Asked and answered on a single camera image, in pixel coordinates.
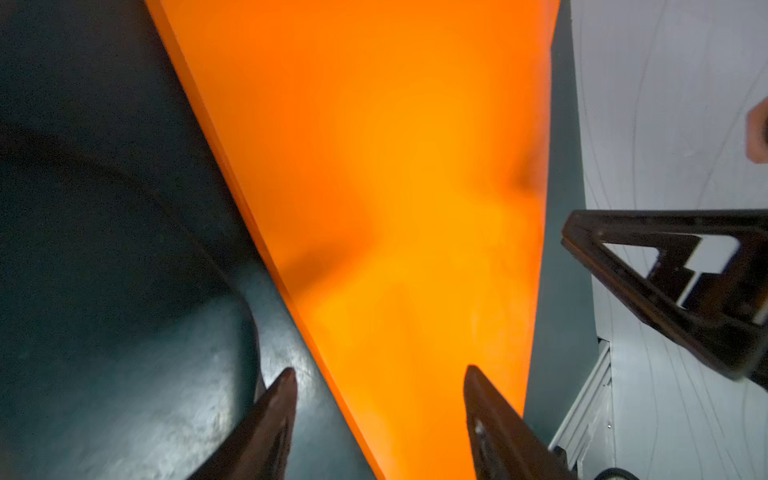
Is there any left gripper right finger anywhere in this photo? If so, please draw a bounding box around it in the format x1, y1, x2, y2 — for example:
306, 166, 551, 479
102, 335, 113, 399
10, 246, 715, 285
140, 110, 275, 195
463, 365, 575, 480

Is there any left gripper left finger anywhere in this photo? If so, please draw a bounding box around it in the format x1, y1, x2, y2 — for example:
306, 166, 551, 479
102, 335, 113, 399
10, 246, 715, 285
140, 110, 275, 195
191, 368, 298, 480

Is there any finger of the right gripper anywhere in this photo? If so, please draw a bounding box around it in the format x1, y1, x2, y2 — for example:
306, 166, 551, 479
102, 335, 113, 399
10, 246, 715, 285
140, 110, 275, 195
562, 209, 767, 387

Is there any orange wrapping paper sheet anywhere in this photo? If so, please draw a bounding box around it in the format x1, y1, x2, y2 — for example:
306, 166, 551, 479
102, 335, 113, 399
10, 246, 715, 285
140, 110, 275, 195
148, 1, 559, 479

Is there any green table mat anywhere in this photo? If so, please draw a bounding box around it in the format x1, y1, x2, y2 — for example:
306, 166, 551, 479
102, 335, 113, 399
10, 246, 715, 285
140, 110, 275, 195
0, 0, 601, 480

